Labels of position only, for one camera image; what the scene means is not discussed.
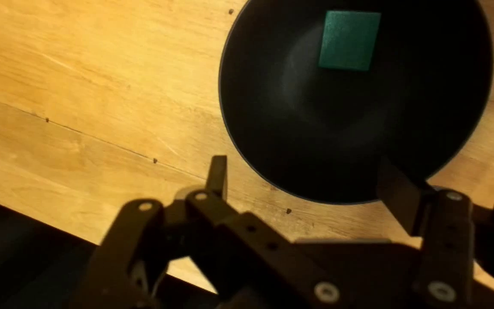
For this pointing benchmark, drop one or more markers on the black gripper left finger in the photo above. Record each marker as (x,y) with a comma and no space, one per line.
(213,241)

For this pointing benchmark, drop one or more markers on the green block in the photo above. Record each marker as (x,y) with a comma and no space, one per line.
(350,42)

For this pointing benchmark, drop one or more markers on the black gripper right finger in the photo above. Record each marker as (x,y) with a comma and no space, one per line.
(446,229)

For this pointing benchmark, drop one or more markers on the black bowl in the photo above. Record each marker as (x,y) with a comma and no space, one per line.
(350,121)

